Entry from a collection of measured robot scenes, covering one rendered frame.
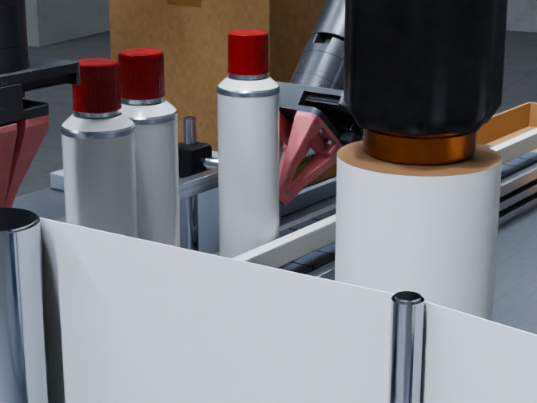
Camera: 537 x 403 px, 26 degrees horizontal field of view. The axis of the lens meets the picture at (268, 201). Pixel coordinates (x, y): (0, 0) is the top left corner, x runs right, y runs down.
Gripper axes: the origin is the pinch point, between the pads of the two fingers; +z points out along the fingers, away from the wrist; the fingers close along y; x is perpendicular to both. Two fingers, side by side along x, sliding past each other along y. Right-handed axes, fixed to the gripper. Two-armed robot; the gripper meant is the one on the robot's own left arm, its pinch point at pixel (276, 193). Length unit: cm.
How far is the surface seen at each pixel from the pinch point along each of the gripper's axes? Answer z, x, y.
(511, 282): -3.8, 21.7, 13.9
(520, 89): -253, 451, -208
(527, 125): -44, 69, -13
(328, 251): 2.0, 7.0, 2.8
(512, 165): -22.5, 36.3, 2.7
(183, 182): 3.7, -8.0, -3.4
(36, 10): -236, 393, -532
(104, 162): 8.8, -23.1, 2.5
